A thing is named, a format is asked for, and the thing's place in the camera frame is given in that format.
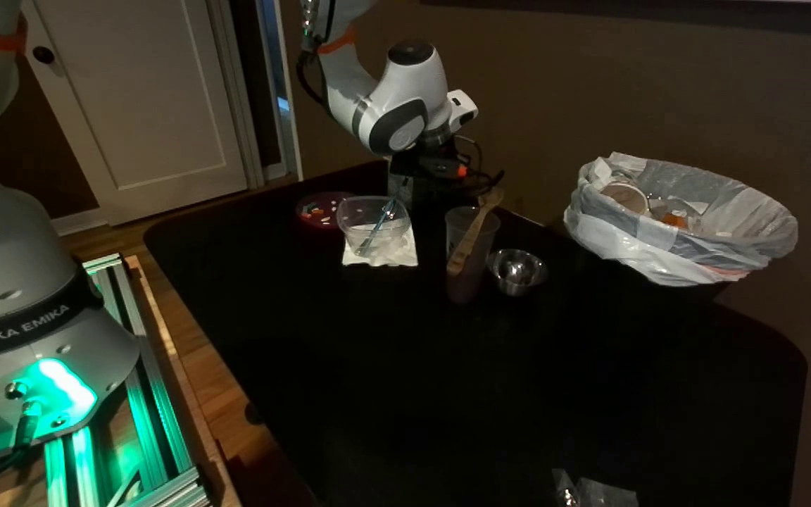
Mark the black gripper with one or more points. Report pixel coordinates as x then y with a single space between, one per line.
429 180

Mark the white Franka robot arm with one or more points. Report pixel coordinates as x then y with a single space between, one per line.
11 264

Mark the clear plastic bowl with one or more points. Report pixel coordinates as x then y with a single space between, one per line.
366 219

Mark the pale blue plastic utensil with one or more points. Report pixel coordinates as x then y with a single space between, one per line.
380 226

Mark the wooden spoon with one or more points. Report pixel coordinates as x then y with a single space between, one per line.
474 240

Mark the white paper napkin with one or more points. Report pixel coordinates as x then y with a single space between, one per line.
396 251

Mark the red round plate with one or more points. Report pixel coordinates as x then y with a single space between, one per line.
317 213

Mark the small metal measuring cup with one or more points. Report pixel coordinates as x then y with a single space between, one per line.
517 271

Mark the brown paper trash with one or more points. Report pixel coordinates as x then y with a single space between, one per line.
625 198

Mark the white plastic trash bag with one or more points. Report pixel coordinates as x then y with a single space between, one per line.
705 240

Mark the white door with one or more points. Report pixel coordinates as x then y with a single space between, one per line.
142 94

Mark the wooden board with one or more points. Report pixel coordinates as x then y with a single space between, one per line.
184 375

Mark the crumpled clear plastic wrapper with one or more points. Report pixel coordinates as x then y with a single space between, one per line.
591 491

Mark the dark round door knob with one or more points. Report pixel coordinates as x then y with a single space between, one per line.
42 56

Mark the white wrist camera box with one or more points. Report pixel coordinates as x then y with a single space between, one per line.
463 108

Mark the white door frame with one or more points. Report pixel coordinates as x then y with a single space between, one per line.
279 94

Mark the aluminium extrusion frame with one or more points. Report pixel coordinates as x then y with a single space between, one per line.
155 440

